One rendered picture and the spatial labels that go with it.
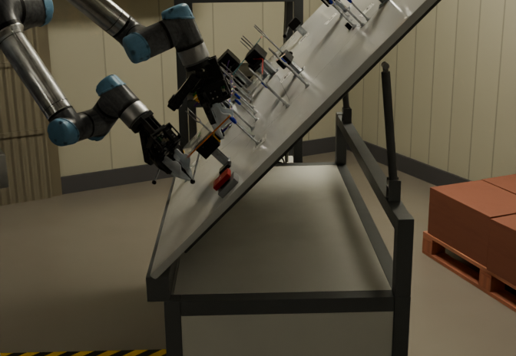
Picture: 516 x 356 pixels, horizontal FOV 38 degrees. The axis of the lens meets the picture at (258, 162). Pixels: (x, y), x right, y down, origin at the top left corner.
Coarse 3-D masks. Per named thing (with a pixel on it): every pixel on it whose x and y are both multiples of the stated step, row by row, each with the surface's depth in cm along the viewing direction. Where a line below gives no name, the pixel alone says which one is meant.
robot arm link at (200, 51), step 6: (192, 48) 193; (198, 48) 194; (204, 48) 195; (180, 54) 195; (186, 54) 194; (192, 54) 194; (198, 54) 194; (204, 54) 195; (180, 60) 197; (186, 60) 195; (192, 60) 194; (198, 60) 194; (204, 60) 196; (186, 66) 197
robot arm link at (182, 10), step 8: (168, 8) 194; (176, 8) 190; (184, 8) 191; (168, 16) 191; (176, 16) 191; (184, 16) 191; (192, 16) 193; (168, 24) 191; (176, 24) 191; (184, 24) 192; (192, 24) 193; (176, 32) 191; (184, 32) 192; (192, 32) 193; (176, 40) 192; (184, 40) 193; (192, 40) 193; (200, 40) 195; (176, 48) 195; (184, 48) 193
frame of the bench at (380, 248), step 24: (360, 216) 238; (384, 264) 203; (168, 312) 184; (192, 312) 184; (216, 312) 184; (240, 312) 184; (264, 312) 184; (288, 312) 185; (312, 312) 185; (408, 312) 185; (168, 336) 186
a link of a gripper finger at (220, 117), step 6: (210, 108) 199; (216, 108) 199; (216, 114) 199; (222, 114) 199; (228, 114) 199; (216, 120) 199; (222, 120) 200; (228, 120) 200; (216, 126) 199; (222, 126) 200; (216, 132) 201; (222, 138) 202
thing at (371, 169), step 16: (336, 112) 291; (336, 128) 290; (352, 128) 267; (336, 144) 291; (352, 144) 249; (336, 160) 293; (368, 160) 228; (368, 176) 220; (384, 176) 212; (384, 192) 199; (400, 192) 192; (384, 208) 196; (400, 208) 187; (400, 224) 179; (400, 240) 180; (400, 256) 181; (400, 272) 182; (400, 288) 184
